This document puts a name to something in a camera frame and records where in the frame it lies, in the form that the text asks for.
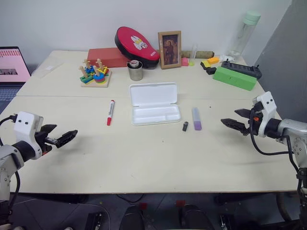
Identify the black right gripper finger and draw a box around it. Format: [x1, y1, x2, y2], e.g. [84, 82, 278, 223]
[234, 108, 253, 119]
[220, 117, 251, 137]

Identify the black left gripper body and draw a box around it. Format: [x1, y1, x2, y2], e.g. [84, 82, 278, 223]
[35, 124, 59, 154]

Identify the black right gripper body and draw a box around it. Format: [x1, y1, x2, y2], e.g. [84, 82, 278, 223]
[246, 101, 265, 138]

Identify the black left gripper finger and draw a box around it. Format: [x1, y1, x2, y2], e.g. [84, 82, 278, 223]
[55, 129, 79, 149]
[42, 124, 58, 135]

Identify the open white pencil case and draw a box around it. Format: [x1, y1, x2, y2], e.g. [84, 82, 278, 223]
[129, 81, 182, 126]

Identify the red and black padded case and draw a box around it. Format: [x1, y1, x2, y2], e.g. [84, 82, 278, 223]
[114, 26, 161, 69]

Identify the green rectangular block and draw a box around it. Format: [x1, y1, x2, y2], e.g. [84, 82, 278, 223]
[213, 66, 258, 92]

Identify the red whiteboard marker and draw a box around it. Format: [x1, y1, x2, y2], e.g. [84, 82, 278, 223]
[106, 99, 116, 127]

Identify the small white item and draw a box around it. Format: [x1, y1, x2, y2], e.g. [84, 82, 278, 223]
[218, 54, 237, 62]

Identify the clear plastic sheet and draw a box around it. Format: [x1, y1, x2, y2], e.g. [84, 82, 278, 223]
[31, 62, 66, 79]

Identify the wooden shape stacking toy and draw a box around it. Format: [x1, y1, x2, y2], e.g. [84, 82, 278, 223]
[77, 58, 113, 88]

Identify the laptop with pink screen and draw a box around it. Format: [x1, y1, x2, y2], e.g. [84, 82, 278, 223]
[0, 46, 32, 116]

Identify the brown cork roll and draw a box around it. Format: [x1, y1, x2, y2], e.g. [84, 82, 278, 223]
[180, 49, 215, 59]

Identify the clear bottle with green lid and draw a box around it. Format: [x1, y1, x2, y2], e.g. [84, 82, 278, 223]
[227, 10, 262, 62]

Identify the clear test tube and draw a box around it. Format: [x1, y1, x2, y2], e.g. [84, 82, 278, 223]
[190, 44, 198, 63]

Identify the red rectangular box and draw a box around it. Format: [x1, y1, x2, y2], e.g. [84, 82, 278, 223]
[87, 47, 131, 69]

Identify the silver metal cup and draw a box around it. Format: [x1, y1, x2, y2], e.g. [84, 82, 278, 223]
[127, 60, 144, 81]

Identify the wooden framed portrait picture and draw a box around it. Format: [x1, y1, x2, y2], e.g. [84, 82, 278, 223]
[157, 30, 183, 70]

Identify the dark rounded shape under table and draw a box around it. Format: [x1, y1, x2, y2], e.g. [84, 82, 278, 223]
[180, 203, 214, 230]
[119, 205, 145, 230]

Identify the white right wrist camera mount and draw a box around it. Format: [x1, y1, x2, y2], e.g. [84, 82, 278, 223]
[252, 91, 279, 138]

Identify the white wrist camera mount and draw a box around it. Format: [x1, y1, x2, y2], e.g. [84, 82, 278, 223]
[13, 111, 45, 161]
[252, 91, 279, 138]

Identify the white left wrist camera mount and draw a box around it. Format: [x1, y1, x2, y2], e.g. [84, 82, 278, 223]
[13, 111, 45, 161]

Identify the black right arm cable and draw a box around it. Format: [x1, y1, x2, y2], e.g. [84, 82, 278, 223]
[249, 114, 303, 199]

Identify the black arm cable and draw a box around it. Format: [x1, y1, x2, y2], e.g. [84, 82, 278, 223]
[249, 114, 303, 199]
[0, 115, 21, 225]

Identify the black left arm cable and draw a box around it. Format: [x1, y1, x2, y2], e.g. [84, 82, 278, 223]
[0, 115, 21, 225]

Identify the beige hose under table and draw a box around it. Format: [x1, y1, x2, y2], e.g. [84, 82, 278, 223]
[275, 191, 299, 222]

